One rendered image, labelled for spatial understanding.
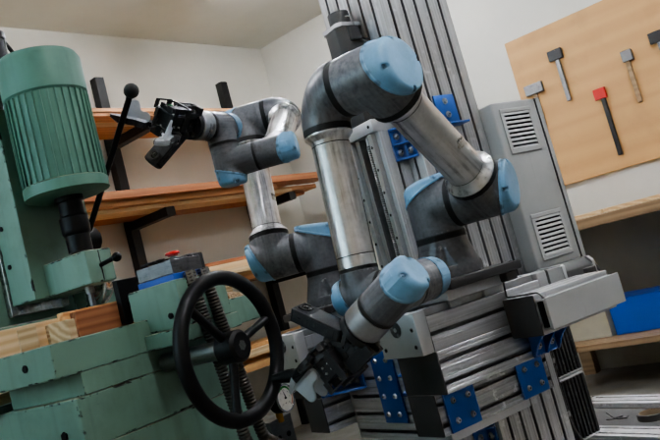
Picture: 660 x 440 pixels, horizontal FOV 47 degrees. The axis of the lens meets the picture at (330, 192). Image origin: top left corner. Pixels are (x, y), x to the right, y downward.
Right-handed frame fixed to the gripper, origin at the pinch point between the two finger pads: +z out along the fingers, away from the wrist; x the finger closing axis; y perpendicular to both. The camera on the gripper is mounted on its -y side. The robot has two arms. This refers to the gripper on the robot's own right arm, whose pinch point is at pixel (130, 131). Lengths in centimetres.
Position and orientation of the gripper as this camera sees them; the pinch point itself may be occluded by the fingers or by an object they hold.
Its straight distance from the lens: 175.1
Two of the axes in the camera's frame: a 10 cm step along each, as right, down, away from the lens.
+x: 7.8, 4.3, -4.5
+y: 3.5, -9.0, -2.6
